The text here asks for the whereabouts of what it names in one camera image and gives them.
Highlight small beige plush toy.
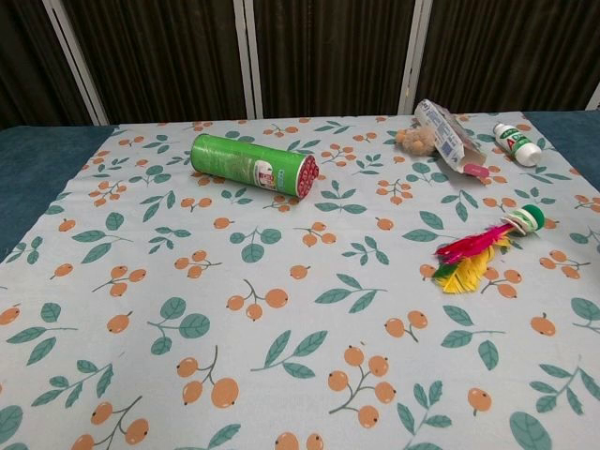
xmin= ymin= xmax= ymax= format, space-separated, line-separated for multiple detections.
xmin=395 ymin=124 xmax=440 ymax=156

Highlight white printed carton box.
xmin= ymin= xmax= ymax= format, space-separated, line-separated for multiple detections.
xmin=413 ymin=98 xmax=489 ymax=179

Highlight floral orange-fruit tablecloth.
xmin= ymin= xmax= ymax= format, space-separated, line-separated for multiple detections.
xmin=0 ymin=112 xmax=600 ymax=450

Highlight green cylindrical snack can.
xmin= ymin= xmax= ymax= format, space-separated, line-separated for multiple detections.
xmin=189 ymin=133 xmax=322 ymax=202

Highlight small colourful toy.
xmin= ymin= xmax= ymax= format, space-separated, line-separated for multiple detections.
xmin=431 ymin=203 xmax=546 ymax=295

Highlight white bottle green label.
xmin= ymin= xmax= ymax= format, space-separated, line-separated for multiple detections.
xmin=491 ymin=121 xmax=543 ymax=167

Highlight dark folding screen white frames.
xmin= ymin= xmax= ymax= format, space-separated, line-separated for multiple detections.
xmin=0 ymin=0 xmax=600 ymax=130

